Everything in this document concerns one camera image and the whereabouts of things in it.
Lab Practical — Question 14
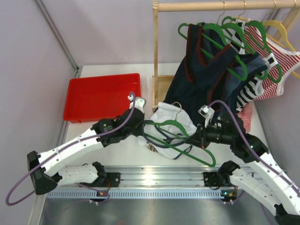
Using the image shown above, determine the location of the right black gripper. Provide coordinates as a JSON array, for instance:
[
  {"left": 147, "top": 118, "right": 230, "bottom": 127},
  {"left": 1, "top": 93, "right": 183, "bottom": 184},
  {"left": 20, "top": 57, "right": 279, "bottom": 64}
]
[{"left": 185, "top": 119, "right": 233, "bottom": 149}]

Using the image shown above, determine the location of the white printed tank top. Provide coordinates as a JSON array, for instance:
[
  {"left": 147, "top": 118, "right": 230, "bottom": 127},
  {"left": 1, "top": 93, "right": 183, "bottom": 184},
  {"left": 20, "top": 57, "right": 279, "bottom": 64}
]
[{"left": 137, "top": 102, "right": 200, "bottom": 160}]

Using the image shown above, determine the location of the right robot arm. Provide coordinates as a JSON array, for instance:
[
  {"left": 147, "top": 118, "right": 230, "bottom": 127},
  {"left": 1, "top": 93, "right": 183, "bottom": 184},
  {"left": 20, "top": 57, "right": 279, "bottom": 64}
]
[{"left": 186, "top": 115, "right": 300, "bottom": 225}]

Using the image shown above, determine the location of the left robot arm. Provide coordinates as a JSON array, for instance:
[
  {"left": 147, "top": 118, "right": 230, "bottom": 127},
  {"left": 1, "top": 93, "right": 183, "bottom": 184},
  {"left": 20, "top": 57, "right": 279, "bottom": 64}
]
[{"left": 27, "top": 108, "right": 144, "bottom": 195}]

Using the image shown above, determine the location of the navy maroon-trimmed tank top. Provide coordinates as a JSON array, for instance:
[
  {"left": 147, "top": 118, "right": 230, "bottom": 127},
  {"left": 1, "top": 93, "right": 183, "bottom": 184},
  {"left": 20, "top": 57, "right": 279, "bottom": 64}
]
[{"left": 164, "top": 24, "right": 237, "bottom": 125}]

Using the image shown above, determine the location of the green hanger with navy top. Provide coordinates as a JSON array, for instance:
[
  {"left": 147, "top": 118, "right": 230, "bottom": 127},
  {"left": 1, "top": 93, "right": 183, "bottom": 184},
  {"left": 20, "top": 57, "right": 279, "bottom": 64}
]
[{"left": 178, "top": 22, "right": 248, "bottom": 82}]

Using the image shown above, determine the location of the black white striped tank top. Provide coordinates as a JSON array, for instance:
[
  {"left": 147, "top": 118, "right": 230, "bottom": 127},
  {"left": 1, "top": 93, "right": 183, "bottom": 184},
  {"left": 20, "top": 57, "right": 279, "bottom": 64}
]
[{"left": 224, "top": 31, "right": 267, "bottom": 112}]

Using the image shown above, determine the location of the blue grey tank top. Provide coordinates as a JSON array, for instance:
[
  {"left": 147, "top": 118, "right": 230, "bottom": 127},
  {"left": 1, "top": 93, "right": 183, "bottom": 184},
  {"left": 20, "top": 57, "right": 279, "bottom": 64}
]
[{"left": 208, "top": 52, "right": 269, "bottom": 118}]

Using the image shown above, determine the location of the red white striped tank top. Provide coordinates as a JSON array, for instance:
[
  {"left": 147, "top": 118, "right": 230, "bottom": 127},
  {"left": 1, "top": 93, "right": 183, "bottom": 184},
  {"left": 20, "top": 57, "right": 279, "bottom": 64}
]
[{"left": 236, "top": 20, "right": 300, "bottom": 132}]

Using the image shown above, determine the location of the green hanger with blue top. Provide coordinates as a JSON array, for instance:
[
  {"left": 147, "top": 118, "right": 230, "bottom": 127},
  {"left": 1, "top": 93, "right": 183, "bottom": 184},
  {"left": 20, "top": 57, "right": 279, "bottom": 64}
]
[{"left": 221, "top": 15, "right": 268, "bottom": 81}]

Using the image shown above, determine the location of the green hanger with striped top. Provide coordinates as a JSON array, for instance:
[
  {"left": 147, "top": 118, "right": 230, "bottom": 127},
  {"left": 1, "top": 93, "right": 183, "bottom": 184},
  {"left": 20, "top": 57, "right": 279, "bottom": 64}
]
[{"left": 246, "top": 20, "right": 282, "bottom": 83}]

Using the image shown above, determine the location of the yellow hanger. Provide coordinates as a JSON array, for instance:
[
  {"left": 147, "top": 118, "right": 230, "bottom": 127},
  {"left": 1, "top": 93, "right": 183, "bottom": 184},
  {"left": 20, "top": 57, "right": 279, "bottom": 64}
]
[{"left": 231, "top": 16, "right": 300, "bottom": 79}]

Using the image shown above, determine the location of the red plastic tray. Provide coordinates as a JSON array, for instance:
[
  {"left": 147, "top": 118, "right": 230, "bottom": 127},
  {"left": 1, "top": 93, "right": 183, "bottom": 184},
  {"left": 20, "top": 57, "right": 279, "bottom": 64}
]
[{"left": 63, "top": 73, "right": 141, "bottom": 123}]

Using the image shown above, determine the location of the wooden clothes rack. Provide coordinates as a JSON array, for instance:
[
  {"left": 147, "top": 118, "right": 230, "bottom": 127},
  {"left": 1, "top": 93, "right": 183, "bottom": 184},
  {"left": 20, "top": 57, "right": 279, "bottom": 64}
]
[{"left": 152, "top": 0, "right": 300, "bottom": 111}]

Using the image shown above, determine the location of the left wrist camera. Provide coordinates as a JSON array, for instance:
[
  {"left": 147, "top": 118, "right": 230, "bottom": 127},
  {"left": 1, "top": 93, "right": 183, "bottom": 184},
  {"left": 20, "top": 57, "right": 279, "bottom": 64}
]
[{"left": 127, "top": 94, "right": 146, "bottom": 114}]

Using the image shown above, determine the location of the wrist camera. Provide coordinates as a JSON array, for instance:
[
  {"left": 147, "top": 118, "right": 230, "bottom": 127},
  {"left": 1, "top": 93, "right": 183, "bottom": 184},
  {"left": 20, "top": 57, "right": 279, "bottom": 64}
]
[
  {"left": 127, "top": 94, "right": 146, "bottom": 114},
  {"left": 198, "top": 105, "right": 215, "bottom": 128}
]

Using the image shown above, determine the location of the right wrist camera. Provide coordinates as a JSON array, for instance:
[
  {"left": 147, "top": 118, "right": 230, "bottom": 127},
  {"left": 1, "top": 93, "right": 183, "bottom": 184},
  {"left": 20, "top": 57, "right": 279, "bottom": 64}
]
[{"left": 198, "top": 105, "right": 215, "bottom": 128}]

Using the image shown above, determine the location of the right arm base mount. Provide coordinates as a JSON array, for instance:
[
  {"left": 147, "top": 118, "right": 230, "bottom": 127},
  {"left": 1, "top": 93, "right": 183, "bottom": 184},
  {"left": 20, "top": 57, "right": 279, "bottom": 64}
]
[{"left": 203, "top": 172, "right": 232, "bottom": 190}]

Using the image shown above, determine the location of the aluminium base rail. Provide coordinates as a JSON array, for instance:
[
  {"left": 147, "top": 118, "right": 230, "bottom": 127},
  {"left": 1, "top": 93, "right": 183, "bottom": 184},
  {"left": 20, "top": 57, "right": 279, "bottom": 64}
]
[{"left": 46, "top": 165, "right": 291, "bottom": 200}]

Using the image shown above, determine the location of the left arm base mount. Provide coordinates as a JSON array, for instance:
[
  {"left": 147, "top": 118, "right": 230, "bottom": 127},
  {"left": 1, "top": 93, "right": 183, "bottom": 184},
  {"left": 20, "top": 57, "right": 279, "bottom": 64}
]
[{"left": 92, "top": 172, "right": 121, "bottom": 188}]

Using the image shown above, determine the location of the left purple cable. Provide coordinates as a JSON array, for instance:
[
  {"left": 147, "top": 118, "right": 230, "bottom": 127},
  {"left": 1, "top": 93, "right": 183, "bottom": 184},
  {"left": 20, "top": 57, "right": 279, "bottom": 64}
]
[{"left": 6, "top": 91, "right": 136, "bottom": 206}]

